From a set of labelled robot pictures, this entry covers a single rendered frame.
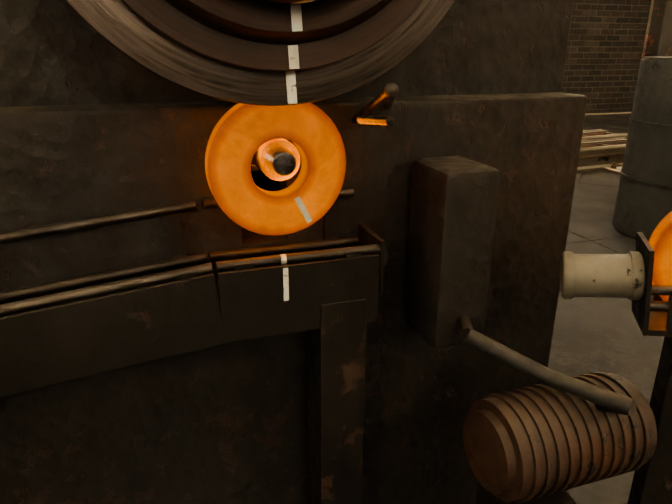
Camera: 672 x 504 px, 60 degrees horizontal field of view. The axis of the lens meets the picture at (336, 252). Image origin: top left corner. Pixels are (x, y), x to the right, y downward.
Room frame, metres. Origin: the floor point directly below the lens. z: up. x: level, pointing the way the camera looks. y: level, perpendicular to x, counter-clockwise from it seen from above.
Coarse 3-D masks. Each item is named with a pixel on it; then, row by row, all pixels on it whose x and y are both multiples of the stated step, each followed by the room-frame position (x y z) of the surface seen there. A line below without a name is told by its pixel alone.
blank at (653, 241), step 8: (664, 224) 0.65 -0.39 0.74; (656, 232) 0.66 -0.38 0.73; (664, 232) 0.64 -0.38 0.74; (656, 240) 0.65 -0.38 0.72; (664, 240) 0.64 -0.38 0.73; (656, 248) 0.64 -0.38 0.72; (664, 248) 0.64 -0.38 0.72; (656, 256) 0.64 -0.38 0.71; (664, 256) 0.64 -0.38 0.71; (656, 264) 0.64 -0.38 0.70; (664, 264) 0.64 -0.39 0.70; (656, 272) 0.64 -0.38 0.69; (664, 272) 0.64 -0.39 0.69; (656, 280) 0.64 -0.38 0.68; (664, 280) 0.64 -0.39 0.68; (664, 296) 0.64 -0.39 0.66
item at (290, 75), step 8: (312, 0) 0.54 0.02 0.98; (296, 8) 0.58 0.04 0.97; (296, 16) 0.58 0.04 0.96; (296, 24) 0.58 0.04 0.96; (288, 48) 0.60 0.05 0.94; (296, 48) 0.60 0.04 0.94; (296, 56) 0.60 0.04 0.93; (296, 64) 0.60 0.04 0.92; (288, 72) 0.62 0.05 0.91; (288, 80) 0.62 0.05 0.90; (288, 88) 0.62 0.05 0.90; (288, 96) 0.62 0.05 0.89; (296, 96) 0.62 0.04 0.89
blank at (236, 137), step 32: (224, 128) 0.60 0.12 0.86; (256, 128) 0.61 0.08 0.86; (288, 128) 0.63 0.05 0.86; (320, 128) 0.64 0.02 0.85; (224, 160) 0.60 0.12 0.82; (320, 160) 0.64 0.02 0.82; (224, 192) 0.60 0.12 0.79; (256, 192) 0.61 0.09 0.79; (288, 192) 0.64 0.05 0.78; (320, 192) 0.64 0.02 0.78; (256, 224) 0.61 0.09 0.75; (288, 224) 0.62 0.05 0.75
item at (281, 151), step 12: (264, 144) 0.62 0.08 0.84; (276, 144) 0.61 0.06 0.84; (288, 144) 0.61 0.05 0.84; (264, 156) 0.61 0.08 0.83; (276, 156) 0.60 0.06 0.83; (288, 156) 0.60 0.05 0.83; (264, 168) 0.61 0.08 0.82; (276, 168) 0.60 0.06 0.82; (288, 168) 0.60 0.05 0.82; (276, 180) 0.61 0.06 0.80
